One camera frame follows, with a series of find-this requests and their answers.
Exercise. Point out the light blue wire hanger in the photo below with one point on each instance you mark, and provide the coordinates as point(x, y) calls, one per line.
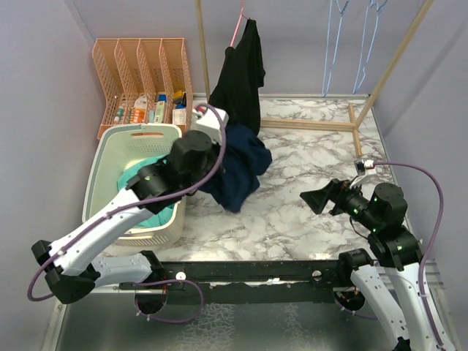
point(368, 37)

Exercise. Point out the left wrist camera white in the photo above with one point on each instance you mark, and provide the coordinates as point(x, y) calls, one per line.
point(205, 120)

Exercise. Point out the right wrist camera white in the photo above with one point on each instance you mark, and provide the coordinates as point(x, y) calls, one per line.
point(365, 169)

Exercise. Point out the teal t shirt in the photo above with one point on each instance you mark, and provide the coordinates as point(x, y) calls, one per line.
point(147, 179)

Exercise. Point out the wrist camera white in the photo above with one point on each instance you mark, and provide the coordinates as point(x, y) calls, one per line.
point(365, 169)
point(205, 120)

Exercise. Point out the pink hanger under black shirt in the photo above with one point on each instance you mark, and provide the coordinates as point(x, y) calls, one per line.
point(241, 16)

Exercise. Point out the navy blue t shirt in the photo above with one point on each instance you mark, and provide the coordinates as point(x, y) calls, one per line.
point(245, 159)

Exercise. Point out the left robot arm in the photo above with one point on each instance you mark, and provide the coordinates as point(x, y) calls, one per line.
point(73, 265)

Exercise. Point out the black t shirt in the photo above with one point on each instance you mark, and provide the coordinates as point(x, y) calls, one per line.
point(241, 77)

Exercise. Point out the cream plastic laundry basket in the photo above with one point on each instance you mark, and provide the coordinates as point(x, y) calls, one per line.
point(121, 147)

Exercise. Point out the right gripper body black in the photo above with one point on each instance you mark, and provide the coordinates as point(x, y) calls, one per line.
point(352, 201)

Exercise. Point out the orange plastic file organizer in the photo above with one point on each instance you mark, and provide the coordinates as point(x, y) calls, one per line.
point(129, 68)

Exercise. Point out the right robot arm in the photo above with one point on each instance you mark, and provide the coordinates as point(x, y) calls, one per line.
point(390, 276)

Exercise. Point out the wooden clothes rack frame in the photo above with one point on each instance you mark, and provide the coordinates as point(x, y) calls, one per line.
point(355, 121)

